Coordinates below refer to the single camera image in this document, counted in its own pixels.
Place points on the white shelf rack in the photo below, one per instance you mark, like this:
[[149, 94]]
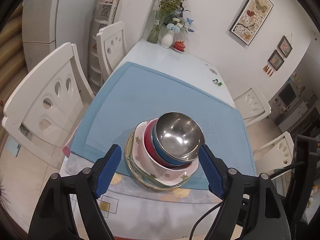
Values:
[[103, 15]]

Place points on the blue steel bowl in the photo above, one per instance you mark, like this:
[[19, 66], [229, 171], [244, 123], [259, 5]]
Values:
[[177, 138]]

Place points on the white chair far right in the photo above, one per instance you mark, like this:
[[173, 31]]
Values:
[[252, 106]]

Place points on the red steel bowl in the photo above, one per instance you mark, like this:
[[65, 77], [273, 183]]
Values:
[[165, 161]]

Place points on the glass vase green stems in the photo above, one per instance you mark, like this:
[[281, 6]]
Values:
[[165, 9]]

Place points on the white floral plate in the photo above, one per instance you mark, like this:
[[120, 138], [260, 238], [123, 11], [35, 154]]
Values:
[[138, 136]]

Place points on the white ceramic vase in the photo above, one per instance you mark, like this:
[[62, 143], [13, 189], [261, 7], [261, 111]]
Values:
[[167, 39]]

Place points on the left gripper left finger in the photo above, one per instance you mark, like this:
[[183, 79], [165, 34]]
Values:
[[53, 216]]

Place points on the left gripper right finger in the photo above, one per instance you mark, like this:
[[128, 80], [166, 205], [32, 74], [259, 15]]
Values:
[[248, 201]]

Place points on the white chair near right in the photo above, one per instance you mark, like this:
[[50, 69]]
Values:
[[274, 155]]

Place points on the white chair near left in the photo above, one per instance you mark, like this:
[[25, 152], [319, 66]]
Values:
[[48, 104]]

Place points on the large butterfly framed picture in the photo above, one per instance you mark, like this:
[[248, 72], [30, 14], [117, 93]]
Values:
[[250, 19]]

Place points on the white chair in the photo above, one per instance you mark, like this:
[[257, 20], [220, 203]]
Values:
[[274, 155], [252, 106], [48, 104], [111, 48]]

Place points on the light blue table mat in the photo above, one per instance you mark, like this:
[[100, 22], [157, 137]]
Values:
[[135, 93]]

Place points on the small framed picture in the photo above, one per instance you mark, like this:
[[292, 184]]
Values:
[[276, 60], [284, 46]]

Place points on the white refrigerator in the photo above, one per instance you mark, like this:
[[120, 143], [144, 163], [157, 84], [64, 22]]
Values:
[[47, 24]]

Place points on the green candy wrapper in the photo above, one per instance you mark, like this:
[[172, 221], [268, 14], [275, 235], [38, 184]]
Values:
[[217, 82]]

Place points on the green rimmed plate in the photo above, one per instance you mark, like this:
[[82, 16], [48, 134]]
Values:
[[142, 176]]

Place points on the white chair far left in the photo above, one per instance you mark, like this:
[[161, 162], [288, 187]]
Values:
[[111, 48]]

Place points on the pink polka dot bowl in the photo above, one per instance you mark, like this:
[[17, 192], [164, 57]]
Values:
[[152, 167]]

